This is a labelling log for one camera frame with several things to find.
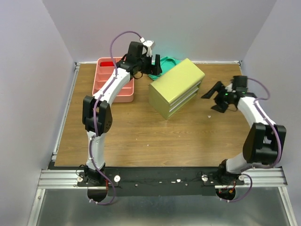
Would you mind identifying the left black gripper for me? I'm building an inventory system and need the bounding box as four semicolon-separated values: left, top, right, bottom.
136;53;162;76

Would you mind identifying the olive green drawer cabinet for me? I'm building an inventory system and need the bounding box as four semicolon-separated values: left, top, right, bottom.
149;58;205;120

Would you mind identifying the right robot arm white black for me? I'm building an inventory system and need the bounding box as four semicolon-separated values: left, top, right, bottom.
202;75;286;185

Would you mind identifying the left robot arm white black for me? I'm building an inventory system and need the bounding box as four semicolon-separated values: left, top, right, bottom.
82;39;162;186

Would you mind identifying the green cloth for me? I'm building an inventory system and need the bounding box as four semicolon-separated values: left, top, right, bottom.
148;56;181;81

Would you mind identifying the red item back compartment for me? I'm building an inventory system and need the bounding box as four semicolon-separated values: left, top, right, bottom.
99;61;114;67

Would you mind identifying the pink compartment tray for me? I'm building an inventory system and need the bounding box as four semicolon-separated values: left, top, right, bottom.
92;57;135;103

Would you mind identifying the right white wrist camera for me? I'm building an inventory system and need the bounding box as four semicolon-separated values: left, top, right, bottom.
225;83;233;92

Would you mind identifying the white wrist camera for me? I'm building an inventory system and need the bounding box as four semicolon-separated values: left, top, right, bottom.
140;37;155;57
225;83;233;92

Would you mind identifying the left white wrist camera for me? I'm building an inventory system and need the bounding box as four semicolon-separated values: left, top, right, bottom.
140;37;155;57

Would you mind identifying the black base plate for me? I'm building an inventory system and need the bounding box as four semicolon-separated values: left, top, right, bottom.
77;167;244;197

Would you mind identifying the aluminium rail frame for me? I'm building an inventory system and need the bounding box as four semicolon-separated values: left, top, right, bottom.
28;61;298;226

